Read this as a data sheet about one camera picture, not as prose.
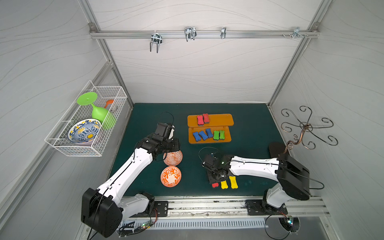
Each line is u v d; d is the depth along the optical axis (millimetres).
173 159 905
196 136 984
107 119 628
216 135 986
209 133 1009
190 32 764
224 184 800
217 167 638
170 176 837
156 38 783
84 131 621
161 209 743
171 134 649
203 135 998
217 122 923
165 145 647
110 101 777
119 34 787
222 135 987
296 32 764
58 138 553
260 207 672
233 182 801
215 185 800
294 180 435
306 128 684
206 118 918
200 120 921
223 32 763
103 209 377
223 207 753
